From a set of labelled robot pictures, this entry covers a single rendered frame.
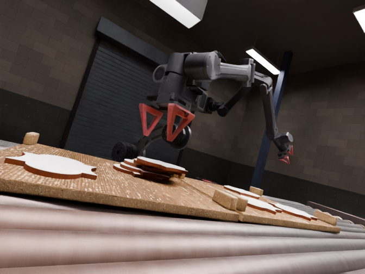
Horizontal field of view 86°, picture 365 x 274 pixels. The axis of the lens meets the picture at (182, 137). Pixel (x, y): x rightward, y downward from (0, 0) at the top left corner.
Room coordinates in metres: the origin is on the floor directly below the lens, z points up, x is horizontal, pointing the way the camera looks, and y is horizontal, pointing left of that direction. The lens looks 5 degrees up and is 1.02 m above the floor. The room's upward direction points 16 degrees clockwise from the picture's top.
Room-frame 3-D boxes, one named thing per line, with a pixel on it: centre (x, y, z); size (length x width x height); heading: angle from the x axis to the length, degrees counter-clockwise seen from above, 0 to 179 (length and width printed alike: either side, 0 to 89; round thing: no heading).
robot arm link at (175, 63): (0.46, 0.05, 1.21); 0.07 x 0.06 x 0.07; 52
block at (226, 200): (0.41, -0.12, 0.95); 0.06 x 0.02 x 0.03; 26
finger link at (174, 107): (0.44, 0.03, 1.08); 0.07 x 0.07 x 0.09; 43
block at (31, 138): (0.48, 0.35, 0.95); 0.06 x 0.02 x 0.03; 26
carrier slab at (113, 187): (0.45, 0.11, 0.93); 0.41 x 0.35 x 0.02; 116
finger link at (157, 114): (0.49, 0.08, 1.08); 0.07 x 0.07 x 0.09; 43
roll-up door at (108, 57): (5.15, 1.14, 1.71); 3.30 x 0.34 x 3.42; 122
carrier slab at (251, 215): (0.64, -0.26, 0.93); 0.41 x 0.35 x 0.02; 118
